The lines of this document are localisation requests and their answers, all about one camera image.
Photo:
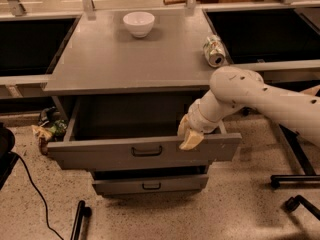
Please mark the grey drawer cabinet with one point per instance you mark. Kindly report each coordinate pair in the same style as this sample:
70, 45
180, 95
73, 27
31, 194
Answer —
103, 58

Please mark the black caster leg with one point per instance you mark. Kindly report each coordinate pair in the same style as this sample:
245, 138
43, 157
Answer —
294, 202

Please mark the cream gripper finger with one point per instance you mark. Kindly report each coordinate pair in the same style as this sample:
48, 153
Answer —
183, 126
192, 139

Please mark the black chair base right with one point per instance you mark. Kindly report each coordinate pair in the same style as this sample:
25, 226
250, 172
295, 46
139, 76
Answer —
309, 175

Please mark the grey bottom drawer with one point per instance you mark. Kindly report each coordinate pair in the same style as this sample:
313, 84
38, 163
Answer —
150, 185

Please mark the black base left edge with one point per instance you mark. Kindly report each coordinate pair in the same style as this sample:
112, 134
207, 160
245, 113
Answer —
8, 158

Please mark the crushed green white can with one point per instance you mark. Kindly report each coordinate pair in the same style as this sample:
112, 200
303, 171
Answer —
214, 51

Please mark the black tube leg bottom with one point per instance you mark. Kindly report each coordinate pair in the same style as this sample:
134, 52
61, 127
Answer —
83, 211

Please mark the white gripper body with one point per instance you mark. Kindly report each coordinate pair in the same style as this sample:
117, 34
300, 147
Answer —
199, 118

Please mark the white ceramic bowl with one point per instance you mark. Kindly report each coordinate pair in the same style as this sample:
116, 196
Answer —
139, 24

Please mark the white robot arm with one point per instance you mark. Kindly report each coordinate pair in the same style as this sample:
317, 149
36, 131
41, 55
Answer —
231, 89

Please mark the grey top drawer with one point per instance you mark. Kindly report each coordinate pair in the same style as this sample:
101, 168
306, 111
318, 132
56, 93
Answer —
135, 131

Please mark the grey drawer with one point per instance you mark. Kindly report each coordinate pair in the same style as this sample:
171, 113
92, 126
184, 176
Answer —
150, 185
135, 131

